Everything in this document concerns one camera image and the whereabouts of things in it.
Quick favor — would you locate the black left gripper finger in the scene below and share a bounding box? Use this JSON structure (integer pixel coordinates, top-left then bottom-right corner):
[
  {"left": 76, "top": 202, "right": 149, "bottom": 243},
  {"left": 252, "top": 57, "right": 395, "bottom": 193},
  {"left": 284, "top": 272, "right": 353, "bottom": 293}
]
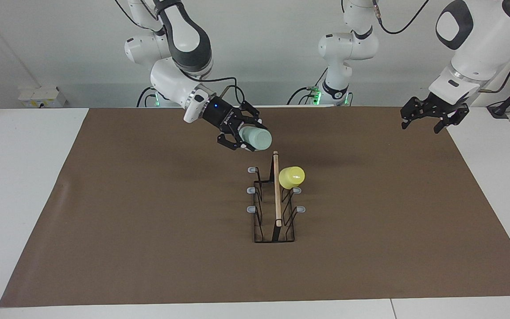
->
[
  {"left": 433, "top": 109, "right": 469, "bottom": 134},
  {"left": 400, "top": 97, "right": 424, "bottom": 130}
]

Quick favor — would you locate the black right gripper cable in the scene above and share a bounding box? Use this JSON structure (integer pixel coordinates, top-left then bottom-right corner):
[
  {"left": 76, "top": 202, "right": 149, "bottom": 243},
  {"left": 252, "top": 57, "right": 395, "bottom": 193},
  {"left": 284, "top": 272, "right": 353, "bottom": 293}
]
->
[{"left": 114, "top": 0, "right": 244, "bottom": 109}]

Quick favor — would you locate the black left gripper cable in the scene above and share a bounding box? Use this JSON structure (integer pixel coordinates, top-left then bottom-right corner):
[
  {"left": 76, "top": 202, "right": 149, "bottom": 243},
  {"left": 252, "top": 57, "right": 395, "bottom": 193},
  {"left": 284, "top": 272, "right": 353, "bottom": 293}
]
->
[{"left": 372, "top": 0, "right": 510, "bottom": 93}]

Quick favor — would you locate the white wall socket box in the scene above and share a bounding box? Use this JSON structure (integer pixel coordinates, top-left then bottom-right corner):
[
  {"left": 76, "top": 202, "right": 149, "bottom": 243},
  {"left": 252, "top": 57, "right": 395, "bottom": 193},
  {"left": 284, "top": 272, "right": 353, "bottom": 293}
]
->
[{"left": 18, "top": 86, "right": 66, "bottom": 108}]

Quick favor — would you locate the light green plastic cup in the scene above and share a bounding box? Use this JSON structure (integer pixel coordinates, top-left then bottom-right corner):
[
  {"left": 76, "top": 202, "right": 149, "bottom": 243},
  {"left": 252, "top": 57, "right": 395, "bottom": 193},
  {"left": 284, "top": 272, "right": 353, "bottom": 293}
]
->
[{"left": 239, "top": 126, "right": 273, "bottom": 152}]

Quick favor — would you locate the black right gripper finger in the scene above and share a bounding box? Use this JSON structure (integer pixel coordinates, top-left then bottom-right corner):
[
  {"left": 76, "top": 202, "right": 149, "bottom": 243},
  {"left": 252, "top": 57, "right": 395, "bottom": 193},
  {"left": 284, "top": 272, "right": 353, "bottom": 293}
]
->
[
  {"left": 236, "top": 101, "right": 268, "bottom": 129},
  {"left": 217, "top": 132, "right": 255, "bottom": 151}
]

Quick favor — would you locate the black arm base cable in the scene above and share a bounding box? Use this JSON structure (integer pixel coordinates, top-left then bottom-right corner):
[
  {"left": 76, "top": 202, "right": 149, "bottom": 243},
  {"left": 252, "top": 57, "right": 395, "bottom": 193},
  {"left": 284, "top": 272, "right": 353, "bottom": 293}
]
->
[{"left": 287, "top": 66, "right": 328, "bottom": 105}]

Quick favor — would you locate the yellow plastic cup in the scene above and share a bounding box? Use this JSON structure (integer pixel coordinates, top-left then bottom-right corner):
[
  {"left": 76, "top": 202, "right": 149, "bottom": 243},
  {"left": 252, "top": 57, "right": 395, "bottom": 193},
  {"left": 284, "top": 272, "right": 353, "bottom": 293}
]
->
[{"left": 278, "top": 166, "right": 306, "bottom": 190}]

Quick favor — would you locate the black wire cup rack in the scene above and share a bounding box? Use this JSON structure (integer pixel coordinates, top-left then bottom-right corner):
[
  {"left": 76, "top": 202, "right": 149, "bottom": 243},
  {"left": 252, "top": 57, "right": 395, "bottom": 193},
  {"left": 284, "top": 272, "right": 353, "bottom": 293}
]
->
[{"left": 247, "top": 151, "right": 306, "bottom": 244}]

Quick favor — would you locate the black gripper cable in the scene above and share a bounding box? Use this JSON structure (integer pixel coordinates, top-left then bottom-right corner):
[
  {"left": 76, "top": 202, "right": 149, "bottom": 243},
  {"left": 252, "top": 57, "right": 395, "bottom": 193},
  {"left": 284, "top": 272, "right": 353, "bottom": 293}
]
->
[
  {"left": 114, "top": 0, "right": 244, "bottom": 109},
  {"left": 372, "top": 0, "right": 510, "bottom": 93}
]

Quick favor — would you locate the brown table mat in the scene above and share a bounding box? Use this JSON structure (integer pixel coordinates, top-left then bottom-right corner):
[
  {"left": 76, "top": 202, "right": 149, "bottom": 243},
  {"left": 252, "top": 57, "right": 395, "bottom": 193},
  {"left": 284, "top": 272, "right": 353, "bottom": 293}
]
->
[{"left": 0, "top": 106, "right": 510, "bottom": 308}]

